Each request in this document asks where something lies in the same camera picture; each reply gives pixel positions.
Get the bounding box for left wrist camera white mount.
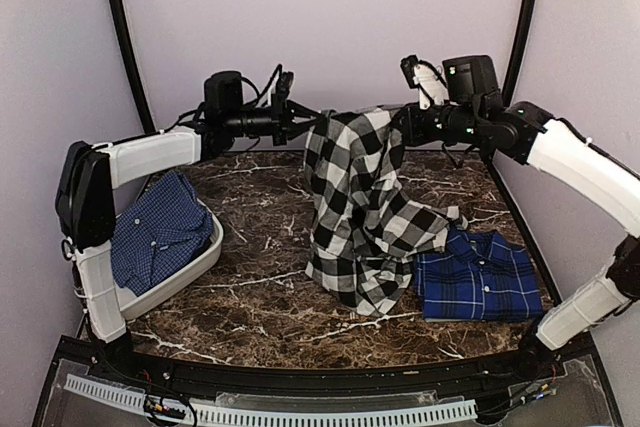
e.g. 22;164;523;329
267;64;294;115

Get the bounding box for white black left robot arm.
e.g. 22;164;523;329
55;68;319;343

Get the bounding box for black corner frame post left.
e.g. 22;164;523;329
108;0;156;134

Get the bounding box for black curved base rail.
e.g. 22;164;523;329
34;336;622;426

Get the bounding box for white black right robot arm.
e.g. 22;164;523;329
400;55;639;381

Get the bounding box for blue plaid folded shirt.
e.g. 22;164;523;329
414;227;544;322

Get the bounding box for black corner frame post right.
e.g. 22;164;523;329
502;0;536;105

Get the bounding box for small-check blue shirt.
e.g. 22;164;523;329
111;171;215;296

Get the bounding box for white slotted cable duct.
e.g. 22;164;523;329
63;374;477;426

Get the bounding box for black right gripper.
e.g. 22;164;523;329
392;98;486;145

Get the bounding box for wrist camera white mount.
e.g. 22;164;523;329
267;64;294;115
400;55;448;110

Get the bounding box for black corner frame post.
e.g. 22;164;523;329
108;0;156;134
502;0;536;105

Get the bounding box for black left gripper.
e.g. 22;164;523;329
224;90;323;143

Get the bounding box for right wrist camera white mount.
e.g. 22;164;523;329
400;55;448;110

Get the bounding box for grey plastic bin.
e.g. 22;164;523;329
116;199;224;321

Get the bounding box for black white checked shirt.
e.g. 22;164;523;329
304;108;468;317

